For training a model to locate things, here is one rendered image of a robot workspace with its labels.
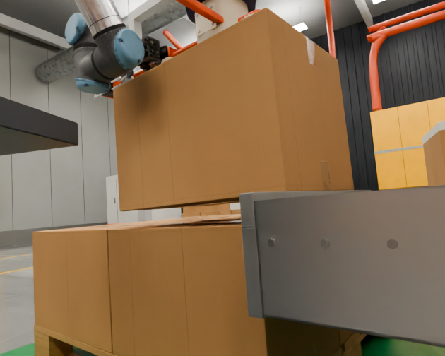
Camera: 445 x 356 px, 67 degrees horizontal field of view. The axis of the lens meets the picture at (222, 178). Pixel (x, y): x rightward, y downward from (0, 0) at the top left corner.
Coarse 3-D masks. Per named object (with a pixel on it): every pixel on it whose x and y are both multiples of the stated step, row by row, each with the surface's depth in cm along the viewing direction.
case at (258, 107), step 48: (192, 48) 87; (240, 48) 77; (288, 48) 78; (144, 96) 99; (192, 96) 86; (240, 96) 76; (288, 96) 75; (336, 96) 98; (144, 144) 99; (192, 144) 86; (240, 144) 76; (288, 144) 72; (336, 144) 93; (144, 192) 98; (192, 192) 86; (240, 192) 76
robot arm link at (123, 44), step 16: (80, 0) 82; (96, 0) 82; (96, 16) 83; (112, 16) 84; (96, 32) 84; (112, 32) 84; (128, 32) 85; (96, 48) 90; (112, 48) 84; (128, 48) 85; (96, 64) 89; (112, 64) 87; (128, 64) 87
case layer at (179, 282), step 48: (48, 240) 139; (96, 240) 116; (144, 240) 100; (192, 240) 87; (240, 240) 77; (48, 288) 138; (96, 288) 116; (144, 288) 99; (192, 288) 87; (240, 288) 77; (96, 336) 115; (144, 336) 99; (192, 336) 86; (240, 336) 77; (288, 336) 80; (336, 336) 101
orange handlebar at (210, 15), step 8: (176, 0) 86; (184, 0) 87; (192, 0) 89; (192, 8) 90; (200, 8) 91; (208, 8) 94; (208, 16) 95; (216, 16) 96; (184, 48) 114; (136, 72) 130; (144, 72) 128
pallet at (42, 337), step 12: (36, 336) 144; (48, 336) 137; (60, 336) 131; (360, 336) 115; (36, 348) 144; (48, 348) 137; (60, 348) 140; (72, 348) 144; (84, 348) 119; (96, 348) 115; (348, 348) 106; (360, 348) 114
